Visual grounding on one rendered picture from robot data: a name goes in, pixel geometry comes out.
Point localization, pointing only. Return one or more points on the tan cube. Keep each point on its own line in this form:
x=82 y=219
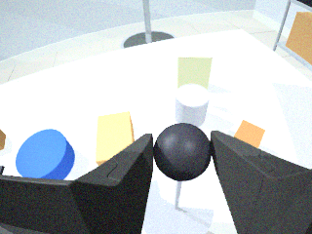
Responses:
x=114 y=133
x=2 y=140
x=250 y=133

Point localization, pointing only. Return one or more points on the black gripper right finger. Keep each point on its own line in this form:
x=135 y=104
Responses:
x=265 y=194

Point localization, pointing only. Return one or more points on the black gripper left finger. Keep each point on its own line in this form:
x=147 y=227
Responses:
x=110 y=199

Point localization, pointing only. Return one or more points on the white cylinder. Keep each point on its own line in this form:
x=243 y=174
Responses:
x=191 y=103

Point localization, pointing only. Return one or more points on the blue cylinder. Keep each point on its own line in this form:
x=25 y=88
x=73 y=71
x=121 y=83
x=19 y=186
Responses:
x=46 y=154

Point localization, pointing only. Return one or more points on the dark grey flat slab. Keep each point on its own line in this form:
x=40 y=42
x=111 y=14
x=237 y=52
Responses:
x=1 y=169

